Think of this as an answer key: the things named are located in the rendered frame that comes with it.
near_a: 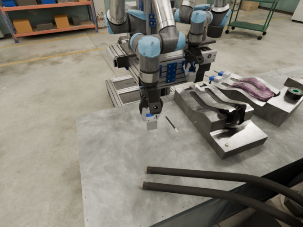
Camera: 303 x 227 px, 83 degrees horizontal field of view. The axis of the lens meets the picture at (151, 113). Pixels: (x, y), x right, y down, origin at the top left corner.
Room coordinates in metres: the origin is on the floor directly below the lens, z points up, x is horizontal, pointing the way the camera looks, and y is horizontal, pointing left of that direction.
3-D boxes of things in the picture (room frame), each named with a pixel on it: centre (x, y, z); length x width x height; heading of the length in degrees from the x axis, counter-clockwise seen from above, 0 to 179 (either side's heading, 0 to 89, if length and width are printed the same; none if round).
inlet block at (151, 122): (0.62, 0.01, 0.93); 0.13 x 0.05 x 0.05; 13
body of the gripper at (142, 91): (0.61, 0.01, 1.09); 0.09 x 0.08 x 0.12; 13
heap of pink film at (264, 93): (0.95, -0.66, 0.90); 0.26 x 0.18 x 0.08; 38
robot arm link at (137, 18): (1.25, 0.10, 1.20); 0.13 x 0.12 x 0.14; 109
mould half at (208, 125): (0.74, -0.36, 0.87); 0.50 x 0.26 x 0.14; 21
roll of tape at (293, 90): (0.82, -0.83, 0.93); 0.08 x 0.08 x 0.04
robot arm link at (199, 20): (1.04, -0.26, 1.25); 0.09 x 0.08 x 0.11; 147
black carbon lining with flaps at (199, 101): (0.76, -0.37, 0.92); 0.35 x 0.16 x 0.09; 21
